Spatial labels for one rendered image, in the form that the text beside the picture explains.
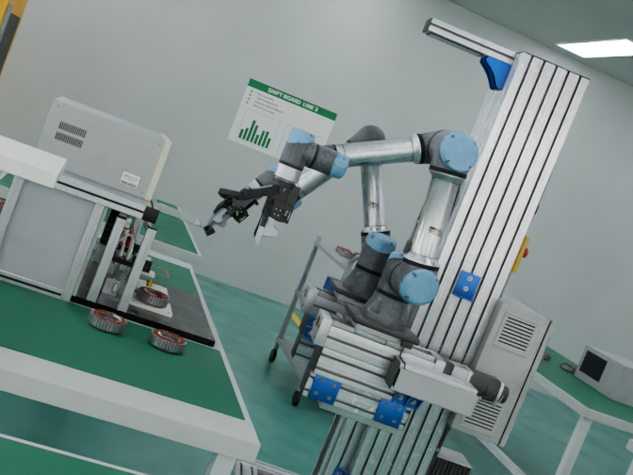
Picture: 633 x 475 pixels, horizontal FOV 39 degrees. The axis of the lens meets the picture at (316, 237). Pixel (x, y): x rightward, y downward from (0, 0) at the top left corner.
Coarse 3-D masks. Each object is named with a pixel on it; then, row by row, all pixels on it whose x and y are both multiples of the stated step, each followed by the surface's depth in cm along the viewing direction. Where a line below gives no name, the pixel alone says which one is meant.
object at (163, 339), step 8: (152, 336) 266; (160, 336) 264; (168, 336) 272; (176, 336) 272; (152, 344) 266; (160, 344) 264; (168, 344) 264; (176, 344) 265; (184, 344) 267; (176, 352) 266
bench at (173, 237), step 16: (0, 176) 465; (0, 192) 438; (176, 208) 626; (160, 224) 518; (176, 224) 545; (160, 240) 462; (176, 240) 483; (192, 240) 507; (176, 256) 462; (192, 256) 464
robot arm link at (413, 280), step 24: (432, 144) 271; (456, 144) 263; (432, 168) 267; (456, 168) 263; (432, 192) 268; (456, 192) 270; (432, 216) 268; (432, 240) 268; (408, 264) 270; (432, 264) 269; (408, 288) 267; (432, 288) 269
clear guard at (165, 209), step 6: (162, 210) 323; (168, 210) 329; (174, 210) 337; (174, 216) 320; (180, 216) 327; (186, 216) 333; (192, 216) 341; (192, 222) 322; (198, 222) 328; (204, 234) 323; (210, 246) 324
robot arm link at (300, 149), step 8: (296, 128) 257; (288, 136) 259; (296, 136) 256; (304, 136) 256; (312, 136) 257; (288, 144) 257; (296, 144) 256; (304, 144) 256; (312, 144) 258; (288, 152) 256; (296, 152) 256; (304, 152) 256; (312, 152) 257; (280, 160) 258; (288, 160) 256; (296, 160) 256; (304, 160) 257; (296, 168) 257
